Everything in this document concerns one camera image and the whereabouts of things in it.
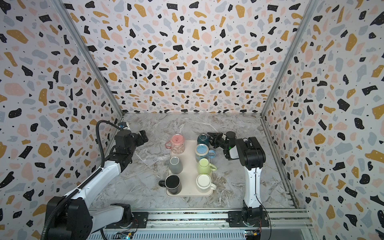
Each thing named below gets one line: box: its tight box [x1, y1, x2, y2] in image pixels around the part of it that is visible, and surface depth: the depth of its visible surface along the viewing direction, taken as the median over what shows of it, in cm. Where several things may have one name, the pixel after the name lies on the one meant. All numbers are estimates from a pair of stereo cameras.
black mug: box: [158, 174, 181, 195], surface depth 79 cm
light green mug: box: [197, 158, 217, 175], surface depth 86 cm
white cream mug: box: [196, 173, 217, 192], surface depth 81 cm
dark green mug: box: [197, 133, 210, 147], surface depth 96 cm
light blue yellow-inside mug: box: [195, 143, 216, 163], surface depth 90 cm
